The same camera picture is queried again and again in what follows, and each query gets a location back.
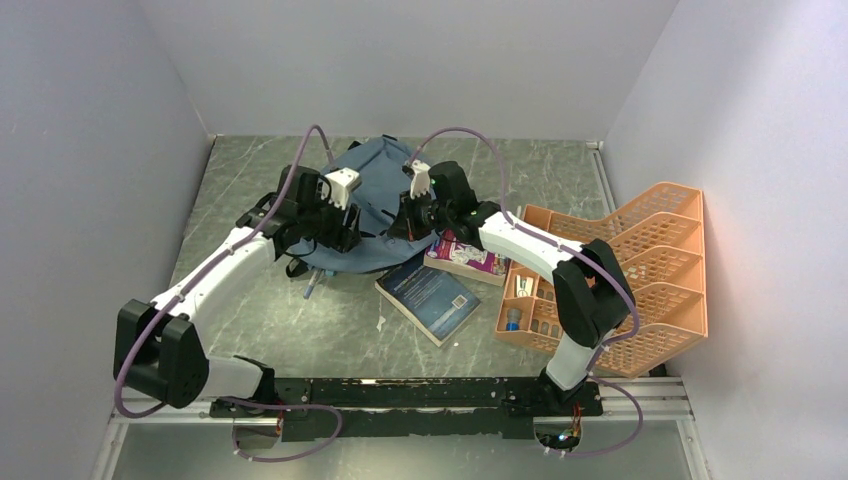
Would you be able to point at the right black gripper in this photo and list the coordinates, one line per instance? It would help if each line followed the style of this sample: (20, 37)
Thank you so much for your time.
(405, 225)

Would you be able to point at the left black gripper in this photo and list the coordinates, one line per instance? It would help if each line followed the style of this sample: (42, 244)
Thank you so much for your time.
(346, 237)

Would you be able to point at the blue-grey backpack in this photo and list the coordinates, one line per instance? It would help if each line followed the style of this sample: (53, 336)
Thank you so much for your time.
(379, 162)

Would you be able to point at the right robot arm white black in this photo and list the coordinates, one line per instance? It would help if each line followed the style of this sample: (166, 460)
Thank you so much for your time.
(591, 293)

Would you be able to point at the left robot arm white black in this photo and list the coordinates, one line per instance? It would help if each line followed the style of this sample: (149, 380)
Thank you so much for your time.
(159, 347)

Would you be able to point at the purple illustrated book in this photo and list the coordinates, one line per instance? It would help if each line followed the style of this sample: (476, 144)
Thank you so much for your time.
(450, 255)

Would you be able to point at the blue pen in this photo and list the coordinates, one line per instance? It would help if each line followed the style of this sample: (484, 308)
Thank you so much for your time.
(314, 278)

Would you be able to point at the dark blue book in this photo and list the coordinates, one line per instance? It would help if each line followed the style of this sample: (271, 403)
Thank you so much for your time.
(437, 303)

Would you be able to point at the blue-capped item in organizer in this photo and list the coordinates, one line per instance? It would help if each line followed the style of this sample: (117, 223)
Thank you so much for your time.
(514, 318)

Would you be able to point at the orange plastic desk organizer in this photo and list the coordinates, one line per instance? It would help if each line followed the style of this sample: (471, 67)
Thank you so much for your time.
(658, 239)

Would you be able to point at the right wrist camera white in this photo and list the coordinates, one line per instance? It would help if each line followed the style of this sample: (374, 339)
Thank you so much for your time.
(420, 181)

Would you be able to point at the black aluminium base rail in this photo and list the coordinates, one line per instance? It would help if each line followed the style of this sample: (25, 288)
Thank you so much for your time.
(303, 409)

